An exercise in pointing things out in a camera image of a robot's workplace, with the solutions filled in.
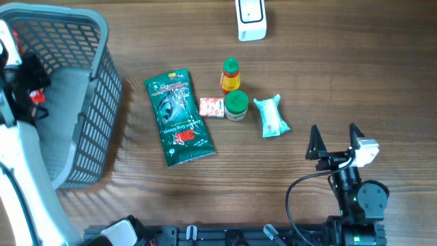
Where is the green lid jar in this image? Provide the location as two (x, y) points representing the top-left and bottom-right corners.
(225, 90), (249, 121)

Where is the red stick sachet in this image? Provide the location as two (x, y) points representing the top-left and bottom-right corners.
(29, 89), (46, 104)

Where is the light blue tissue pack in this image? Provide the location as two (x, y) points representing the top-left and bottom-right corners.
(253, 94), (291, 138)

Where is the green glove package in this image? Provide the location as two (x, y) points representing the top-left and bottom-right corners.
(144, 68), (215, 167)

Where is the grey plastic basket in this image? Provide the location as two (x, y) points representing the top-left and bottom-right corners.
(1, 3), (122, 189)

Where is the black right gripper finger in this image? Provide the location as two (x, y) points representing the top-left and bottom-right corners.
(305, 124), (327, 160)
(349, 123), (365, 148)

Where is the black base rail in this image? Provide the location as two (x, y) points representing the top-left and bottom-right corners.
(83, 223), (389, 246)

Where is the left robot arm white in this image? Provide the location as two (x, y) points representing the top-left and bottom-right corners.
(1, 21), (82, 245)

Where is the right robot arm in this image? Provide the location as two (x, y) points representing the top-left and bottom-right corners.
(305, 123), (389, 246)

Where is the small red white box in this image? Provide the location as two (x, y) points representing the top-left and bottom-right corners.
(199, 97), (225, 118)

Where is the white barcode scanner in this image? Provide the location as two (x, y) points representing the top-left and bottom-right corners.
(235, 0), (267, 42)

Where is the red sriracha bottle green cap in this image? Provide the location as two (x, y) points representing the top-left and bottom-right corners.
(220, 57), (241, 95)

